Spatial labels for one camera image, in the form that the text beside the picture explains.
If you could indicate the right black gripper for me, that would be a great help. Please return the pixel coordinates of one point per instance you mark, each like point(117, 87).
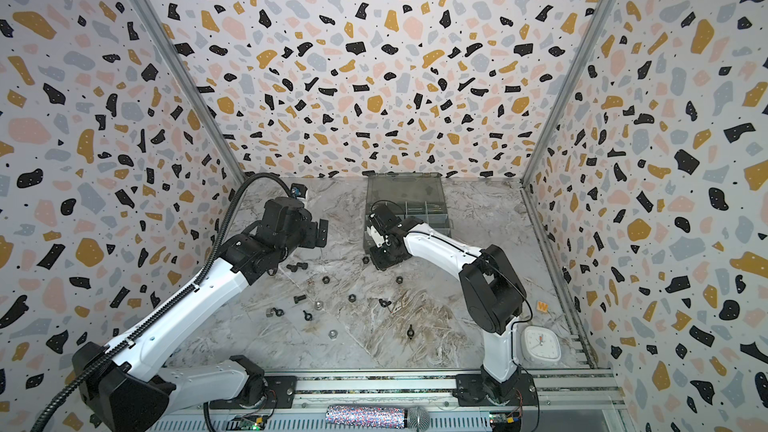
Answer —
point(377, 246)

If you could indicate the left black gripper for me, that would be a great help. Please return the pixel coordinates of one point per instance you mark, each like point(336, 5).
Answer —
point(313, 240)

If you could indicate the clear plastic compartment organizer box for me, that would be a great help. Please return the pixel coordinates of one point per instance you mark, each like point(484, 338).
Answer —
point(418, 195)

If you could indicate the black bolts pair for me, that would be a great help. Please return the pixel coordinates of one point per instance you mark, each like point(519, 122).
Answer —
point(299, 265)

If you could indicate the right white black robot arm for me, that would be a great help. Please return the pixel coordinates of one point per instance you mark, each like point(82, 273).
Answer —
point(494, 295)

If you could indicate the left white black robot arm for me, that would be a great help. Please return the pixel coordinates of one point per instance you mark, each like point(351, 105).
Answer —
point(126, 383)

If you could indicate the white square clock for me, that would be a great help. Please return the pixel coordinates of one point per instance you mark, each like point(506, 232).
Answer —
point(541, 345)

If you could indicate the glitter handheld microphone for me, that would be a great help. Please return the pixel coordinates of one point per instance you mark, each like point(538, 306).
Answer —
point(383, 417)

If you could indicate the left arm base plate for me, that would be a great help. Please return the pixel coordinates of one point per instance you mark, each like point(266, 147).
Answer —
point(262, 394)

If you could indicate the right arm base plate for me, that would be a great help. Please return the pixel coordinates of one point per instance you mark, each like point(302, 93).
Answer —
point(481, 390)

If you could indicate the aluminium front rail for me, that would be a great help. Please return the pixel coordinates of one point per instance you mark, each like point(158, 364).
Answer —
point(428, 400)

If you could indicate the left corner aluminium post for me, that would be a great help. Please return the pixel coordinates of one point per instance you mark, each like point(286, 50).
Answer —
point(167, 50)

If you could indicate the corner aluminium post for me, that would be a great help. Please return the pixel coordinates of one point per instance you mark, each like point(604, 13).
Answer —
point(582, 57)
point(167, 50)

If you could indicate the right corner aluminium post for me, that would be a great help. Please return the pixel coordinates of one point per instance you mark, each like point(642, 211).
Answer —
point(582, 57)

